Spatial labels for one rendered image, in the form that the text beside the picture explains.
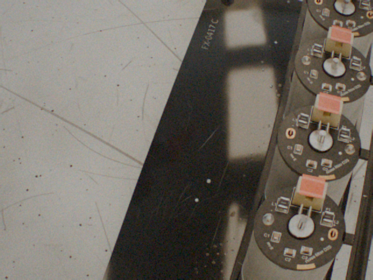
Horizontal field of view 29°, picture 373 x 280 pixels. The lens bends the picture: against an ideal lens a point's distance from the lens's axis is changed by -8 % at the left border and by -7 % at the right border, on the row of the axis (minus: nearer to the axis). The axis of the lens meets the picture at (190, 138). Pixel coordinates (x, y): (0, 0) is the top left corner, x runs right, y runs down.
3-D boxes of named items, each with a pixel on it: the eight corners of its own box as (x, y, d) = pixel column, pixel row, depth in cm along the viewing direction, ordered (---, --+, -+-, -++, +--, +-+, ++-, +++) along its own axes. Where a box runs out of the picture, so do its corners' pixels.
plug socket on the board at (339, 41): (323, 57, 23) (326, 42, 22) (326, 38, 23) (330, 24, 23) (347, 64, 23) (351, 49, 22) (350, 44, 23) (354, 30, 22)
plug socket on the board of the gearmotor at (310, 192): (289, 212, 20) (294, 199, 19) (296, 185, 20) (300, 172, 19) (317, 219, 19) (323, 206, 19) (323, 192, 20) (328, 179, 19)
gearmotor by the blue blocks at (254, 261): (225, 322, 23) (245, 255, 19) (245, 258, 24) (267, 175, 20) (300, 341, 23) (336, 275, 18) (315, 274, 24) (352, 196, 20)
